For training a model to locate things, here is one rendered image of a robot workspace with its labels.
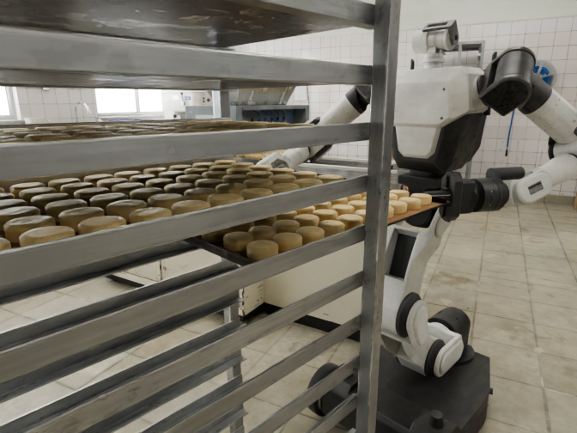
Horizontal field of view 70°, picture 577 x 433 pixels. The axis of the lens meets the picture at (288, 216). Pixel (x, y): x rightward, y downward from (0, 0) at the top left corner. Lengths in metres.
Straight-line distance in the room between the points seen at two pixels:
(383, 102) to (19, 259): 0.54
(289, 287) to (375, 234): 1.57
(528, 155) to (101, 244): 5.65
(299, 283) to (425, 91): 1.30
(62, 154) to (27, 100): 4.54
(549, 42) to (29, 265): 5.75
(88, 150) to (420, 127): 1.03
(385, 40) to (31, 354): 0.62
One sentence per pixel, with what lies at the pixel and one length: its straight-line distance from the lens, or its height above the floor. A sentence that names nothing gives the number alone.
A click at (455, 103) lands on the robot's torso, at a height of 1.19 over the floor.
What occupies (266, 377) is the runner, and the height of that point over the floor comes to 0.79.
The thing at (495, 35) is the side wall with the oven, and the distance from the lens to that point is 5.90.
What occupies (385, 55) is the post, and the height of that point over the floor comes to 1.26.
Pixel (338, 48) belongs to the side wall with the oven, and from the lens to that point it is 6.27.
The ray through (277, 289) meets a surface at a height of 0.19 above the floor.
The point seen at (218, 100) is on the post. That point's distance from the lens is 1.03.
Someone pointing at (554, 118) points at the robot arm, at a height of 1.14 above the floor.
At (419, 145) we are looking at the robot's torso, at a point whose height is 1.06.
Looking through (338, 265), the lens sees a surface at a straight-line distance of 2.08.
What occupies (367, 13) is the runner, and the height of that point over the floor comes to 1.32.
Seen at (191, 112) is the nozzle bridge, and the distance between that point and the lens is 2.20.
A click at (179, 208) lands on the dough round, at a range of 0.54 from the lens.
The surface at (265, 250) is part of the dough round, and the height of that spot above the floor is 0.97.
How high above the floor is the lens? 1.19
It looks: 15 degrees down
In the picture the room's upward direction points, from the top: straight up
